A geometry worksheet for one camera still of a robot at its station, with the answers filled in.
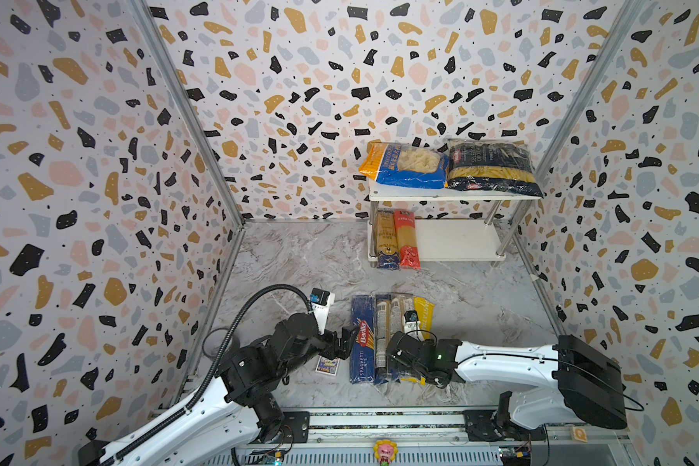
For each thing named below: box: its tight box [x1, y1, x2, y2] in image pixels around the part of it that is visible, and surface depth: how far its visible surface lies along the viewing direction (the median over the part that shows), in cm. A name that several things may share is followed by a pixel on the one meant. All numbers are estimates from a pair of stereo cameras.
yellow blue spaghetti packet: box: [375, 209, 400, 271], surface depth 105 cm
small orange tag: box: [571, 426, 588, 443], surface depth 74 cm
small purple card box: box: [315, 355, 341, 376], surface depth 83 cm
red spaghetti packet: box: [394, 208, 422, 271], surface depth 105 cm
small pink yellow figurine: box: [372, 438, 400, 466], surface depth 69 cm
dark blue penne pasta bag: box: [445, 138, 545, 199], surface depth 82 cm
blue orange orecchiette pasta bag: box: [358, 138, 450, 190], surface depth 85 cm
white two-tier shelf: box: [367, 179, 543, 263], surface depth 84 cm
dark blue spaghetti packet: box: [349, 294, 376, 385], surface depth 87 cm
